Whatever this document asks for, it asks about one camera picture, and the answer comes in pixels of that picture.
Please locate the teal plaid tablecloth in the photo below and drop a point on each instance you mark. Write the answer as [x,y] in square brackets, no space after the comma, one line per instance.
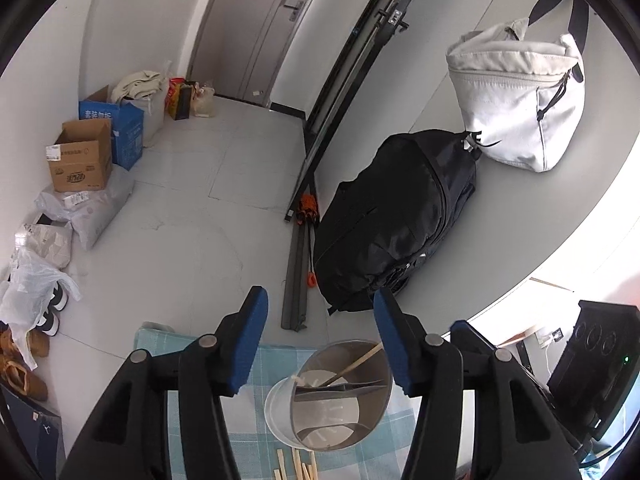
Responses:
[270,360]

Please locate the grey door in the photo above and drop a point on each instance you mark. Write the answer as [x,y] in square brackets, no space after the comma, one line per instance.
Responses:
[240,35]

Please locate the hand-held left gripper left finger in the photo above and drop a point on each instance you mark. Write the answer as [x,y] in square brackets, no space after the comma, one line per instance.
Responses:
[250,340]

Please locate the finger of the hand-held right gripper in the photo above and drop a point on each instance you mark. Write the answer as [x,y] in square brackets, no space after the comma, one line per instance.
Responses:
[470,335]

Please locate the white translucent plastic bag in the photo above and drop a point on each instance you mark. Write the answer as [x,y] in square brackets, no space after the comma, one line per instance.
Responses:
[25,290]

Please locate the small orange clip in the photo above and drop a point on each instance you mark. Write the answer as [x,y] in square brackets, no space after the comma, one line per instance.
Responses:
[311,280]

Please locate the clear plastic bag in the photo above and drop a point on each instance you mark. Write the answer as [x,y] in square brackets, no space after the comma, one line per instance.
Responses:
[204,102]

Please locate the white wall socket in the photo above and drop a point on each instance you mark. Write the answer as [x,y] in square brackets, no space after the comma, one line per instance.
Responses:
[556,334]

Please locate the navy shopping bag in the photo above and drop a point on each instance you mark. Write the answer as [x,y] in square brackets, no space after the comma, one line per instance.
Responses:
[30,435]

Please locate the red snack packet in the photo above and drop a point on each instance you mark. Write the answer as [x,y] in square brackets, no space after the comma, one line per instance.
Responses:
[175,97]

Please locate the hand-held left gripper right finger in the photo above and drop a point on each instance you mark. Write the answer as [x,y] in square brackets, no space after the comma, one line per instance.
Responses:
[395,340]

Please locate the black white shoes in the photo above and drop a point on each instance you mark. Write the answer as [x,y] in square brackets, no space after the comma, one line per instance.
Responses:
[55,310]

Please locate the blue cardboard box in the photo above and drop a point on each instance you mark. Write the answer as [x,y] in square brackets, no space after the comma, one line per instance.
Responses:
[127,130]

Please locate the grey mailing bag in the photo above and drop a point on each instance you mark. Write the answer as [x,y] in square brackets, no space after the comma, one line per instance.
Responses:
[95,215]

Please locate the brown cardboard box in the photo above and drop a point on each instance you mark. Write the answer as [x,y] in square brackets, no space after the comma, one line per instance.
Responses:
[80,165]

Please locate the beige cloth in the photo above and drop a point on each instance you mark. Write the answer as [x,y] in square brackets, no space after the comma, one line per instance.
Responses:
[135,85]

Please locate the black backpack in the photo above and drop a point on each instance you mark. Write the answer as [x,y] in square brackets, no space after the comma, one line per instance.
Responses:
[400,210]

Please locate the white wrapped packet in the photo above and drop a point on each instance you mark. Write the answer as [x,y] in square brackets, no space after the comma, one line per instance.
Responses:
[45,245]

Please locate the light grey bag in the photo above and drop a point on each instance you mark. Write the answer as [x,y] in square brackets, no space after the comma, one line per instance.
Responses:
[505,105]

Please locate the brown shoe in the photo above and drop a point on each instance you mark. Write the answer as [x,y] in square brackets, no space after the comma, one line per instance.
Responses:
[22,380]
[37,342]

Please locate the white plastic container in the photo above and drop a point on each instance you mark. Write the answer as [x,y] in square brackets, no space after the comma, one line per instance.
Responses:
[152,120]

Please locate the orange black tool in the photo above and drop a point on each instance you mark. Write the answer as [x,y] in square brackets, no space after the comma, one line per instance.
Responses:
[306,209]

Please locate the grey metal bar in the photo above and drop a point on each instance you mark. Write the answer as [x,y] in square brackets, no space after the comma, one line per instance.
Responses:
[295,300]

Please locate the dark paper bag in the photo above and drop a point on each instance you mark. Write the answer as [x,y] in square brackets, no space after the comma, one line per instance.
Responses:
[186,102]

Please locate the black metal frame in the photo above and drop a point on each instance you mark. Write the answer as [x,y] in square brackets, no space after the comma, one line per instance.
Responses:
[350,60]

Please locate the white utensil holder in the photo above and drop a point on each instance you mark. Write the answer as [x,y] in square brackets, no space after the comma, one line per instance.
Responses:
[280,410]

